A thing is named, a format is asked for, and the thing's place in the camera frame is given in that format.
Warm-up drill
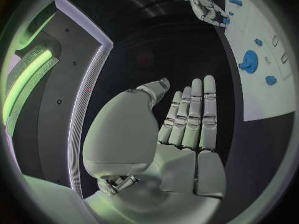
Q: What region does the blue gear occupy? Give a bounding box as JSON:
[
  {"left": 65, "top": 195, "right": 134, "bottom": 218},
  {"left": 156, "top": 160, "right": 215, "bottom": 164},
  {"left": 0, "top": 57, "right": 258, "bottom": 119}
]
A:
[{"left": 238, "top": 49, "right": 260, "bottom": 74}]

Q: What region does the white task board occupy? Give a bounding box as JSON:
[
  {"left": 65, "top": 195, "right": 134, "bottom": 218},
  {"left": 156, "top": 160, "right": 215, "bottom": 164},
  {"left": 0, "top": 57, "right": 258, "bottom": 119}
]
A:
[{"left": 223, "top": 0, "right": 298, "bottom": 122}]

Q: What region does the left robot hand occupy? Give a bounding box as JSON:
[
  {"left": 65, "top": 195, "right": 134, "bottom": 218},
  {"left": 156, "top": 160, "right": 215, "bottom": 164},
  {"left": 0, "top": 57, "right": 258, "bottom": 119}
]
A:
[{"left": 81, "top": 75, "right": 228, "bottom": 224}]

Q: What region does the glowing light bar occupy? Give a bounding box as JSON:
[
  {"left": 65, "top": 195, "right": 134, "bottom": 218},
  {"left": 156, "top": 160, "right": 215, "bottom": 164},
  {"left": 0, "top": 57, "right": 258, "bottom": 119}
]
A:
[{"left": 2, "top": 50, "right": 54, "bottom": 120}]

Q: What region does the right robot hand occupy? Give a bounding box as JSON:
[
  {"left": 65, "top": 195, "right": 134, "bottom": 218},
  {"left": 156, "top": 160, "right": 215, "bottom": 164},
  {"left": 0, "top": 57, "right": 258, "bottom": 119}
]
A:
[{"left": 190, "top": 0, "right": 231, "bottom": 28}]

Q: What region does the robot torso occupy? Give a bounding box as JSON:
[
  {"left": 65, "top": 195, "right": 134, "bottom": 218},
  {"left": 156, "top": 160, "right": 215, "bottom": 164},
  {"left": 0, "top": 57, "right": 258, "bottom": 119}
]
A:
[{"left": 8, "top": 0, "right": 115, "bottom": 199}]

